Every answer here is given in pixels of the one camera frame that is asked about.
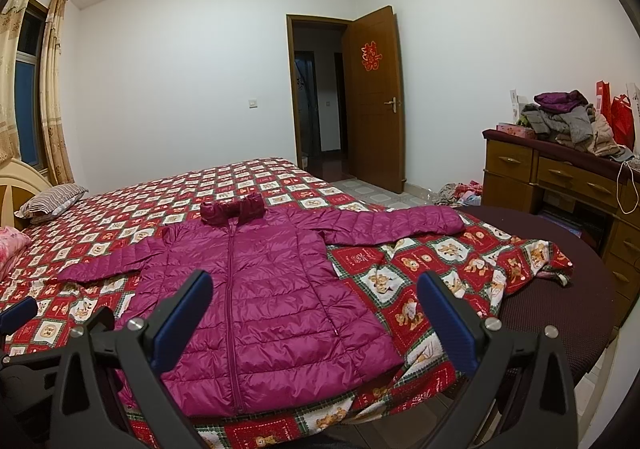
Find magenta puffer jacket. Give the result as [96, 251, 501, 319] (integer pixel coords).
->
[58, 193, 464, 417]

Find clothes pile on floor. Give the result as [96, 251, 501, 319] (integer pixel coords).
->
[431, 180, 483, 207]

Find pile of clothes on dresser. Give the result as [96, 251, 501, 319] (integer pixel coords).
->
[516, 90, 634, 163]

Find pink floral quilt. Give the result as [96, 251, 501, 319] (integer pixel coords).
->
[0, 226, 32, 280]

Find dark maroon round mattress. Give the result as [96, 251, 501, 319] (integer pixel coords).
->
[460, 206, 614, 383]

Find striped grey pillow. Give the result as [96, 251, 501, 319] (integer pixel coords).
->
[14, 183, 88, 226]

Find red patchwork bear bedspread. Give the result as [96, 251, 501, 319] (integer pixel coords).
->
[1, 158, 573, 448]

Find cream wooden headboard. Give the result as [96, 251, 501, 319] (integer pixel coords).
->
[0, 157, 53, 230]

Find beige floral curtain right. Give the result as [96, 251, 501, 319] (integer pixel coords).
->
[39, 0, 75, 184]

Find beige floral curtain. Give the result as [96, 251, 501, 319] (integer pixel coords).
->
[0, 0, 29, 163]
[39, 0, 75, 184]

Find brown wooden dresser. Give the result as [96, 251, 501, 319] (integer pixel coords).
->
[482, 129, 639, 328]

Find pink box on dresser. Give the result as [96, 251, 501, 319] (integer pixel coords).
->
[496, 123, 536, 139]

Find window with blue glass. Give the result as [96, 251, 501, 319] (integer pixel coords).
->
[14, 0, 48, 170]

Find beige floral curtain left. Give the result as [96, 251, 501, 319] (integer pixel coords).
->
[0, 0, 29, 163]

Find red gift bag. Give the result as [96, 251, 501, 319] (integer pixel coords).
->
[611, 94, 634, 150]

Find brown wooden door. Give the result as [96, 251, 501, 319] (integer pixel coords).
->
[342, 6, 406, 193]

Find red double happiness sticker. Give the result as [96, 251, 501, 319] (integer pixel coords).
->
[361, 40, 383, 72]

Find metal door handle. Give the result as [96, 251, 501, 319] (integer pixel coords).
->
[384, 97, 400, 114]

